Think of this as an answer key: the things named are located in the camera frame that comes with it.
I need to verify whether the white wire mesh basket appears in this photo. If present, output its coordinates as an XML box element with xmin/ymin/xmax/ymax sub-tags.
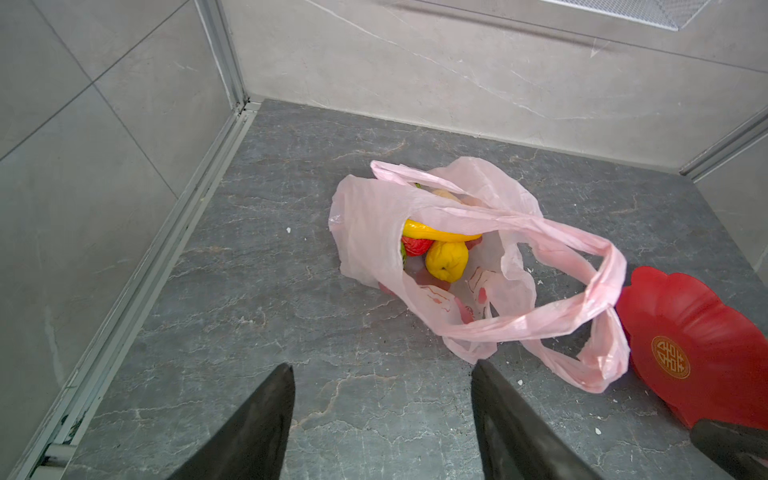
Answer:
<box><xmin>546</xmin><ymin>0</ymin><xmax>710</xmax><ymax>32</ymax></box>

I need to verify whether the red flower-shaped plate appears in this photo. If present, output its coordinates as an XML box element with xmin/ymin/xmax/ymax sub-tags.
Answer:
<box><xmin>616</xmin><ymin>266</ymin><xmax>767</xmax><ymax>429</ymax></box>

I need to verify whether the yellow fake lemon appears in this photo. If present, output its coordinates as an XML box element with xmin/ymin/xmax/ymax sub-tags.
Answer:
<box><xmin>425</xmin><ymin>241</ymin><xmax>469</xmax><ymax>283</ymax></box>

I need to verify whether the pink plastic bag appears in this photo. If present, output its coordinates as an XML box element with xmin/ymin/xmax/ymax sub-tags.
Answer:
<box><xmin>329</xmin><ymin>157</ymin><xmax>630</xmax><ymax>393</ymax></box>

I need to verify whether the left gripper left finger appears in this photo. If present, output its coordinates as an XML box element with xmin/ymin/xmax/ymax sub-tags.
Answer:
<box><xmin>170</xmin><ymin>363</ymin><xmax>296</xmax><ymax>480</ymax></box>

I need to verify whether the yellow fake banana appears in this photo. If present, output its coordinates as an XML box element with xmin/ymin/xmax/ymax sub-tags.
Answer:
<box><xmin>402</xmin><ymin>219</ymin><xmax>482</xmax><ymax>243</ymax></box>

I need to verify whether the red fake fruit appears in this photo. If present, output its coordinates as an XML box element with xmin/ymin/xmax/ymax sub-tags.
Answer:
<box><xmin>401</xmin><ymin>236</ymin><xmax>434</xmax><ymax>257</ymax></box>

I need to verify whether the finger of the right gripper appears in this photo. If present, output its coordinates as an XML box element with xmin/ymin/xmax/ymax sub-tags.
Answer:
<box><xmin>690</xmin><ymin>419</ymin><xmax>767</xmax><ymax>480</ymax></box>

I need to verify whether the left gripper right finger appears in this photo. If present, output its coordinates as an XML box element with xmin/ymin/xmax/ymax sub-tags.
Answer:
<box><xmin>471</xmin><ymin>360</ymin><xmax>599</xmax><ymax>479</ymax></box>

